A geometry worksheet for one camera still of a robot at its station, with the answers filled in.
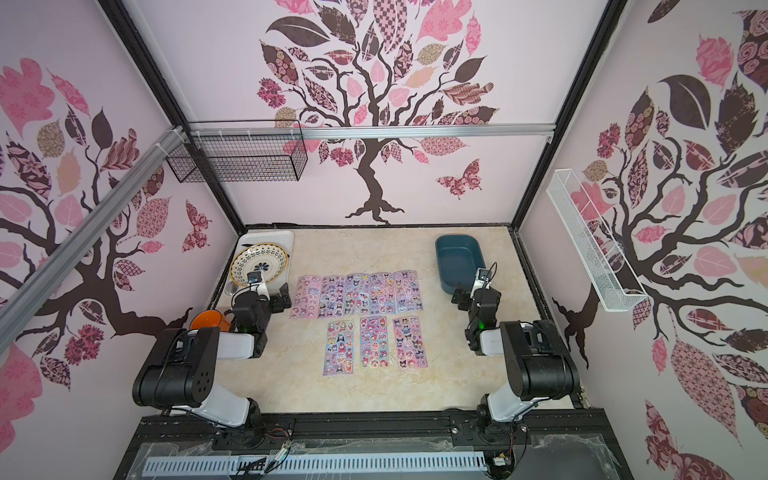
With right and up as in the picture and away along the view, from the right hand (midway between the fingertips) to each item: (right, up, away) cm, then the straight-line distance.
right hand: (473, 286), depth 95 cm
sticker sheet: (-30, -3, +6) cm, 31 cm away
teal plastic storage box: (+1, +9, +22) cm, 23 cm away
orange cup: (-82, -9, -6) cm, 83 cm away
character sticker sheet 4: (-21, -17, -5) cm, 27 cm away
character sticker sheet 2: (-38, -3, +6) cm, 39 cm away
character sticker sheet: (-47, -4, +5) cm, 48 cm away
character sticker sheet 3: (-21, -3, +6) cm, 22 cm away
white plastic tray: (-71, +17, +24) cm, 77 cm away
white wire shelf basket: (+23, +13, -23) cm, 35 cm away
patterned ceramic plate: (-73, +8, +15) cm, 75 cm away
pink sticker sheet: (-56, -5, +4) cm, 56 cm away
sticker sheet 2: (-42, -19, -7) cm, 47 cm away
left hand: (-65, -1, 0) cm, 65 cm away
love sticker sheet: (-32, -17, -5) cm, 36 cm away
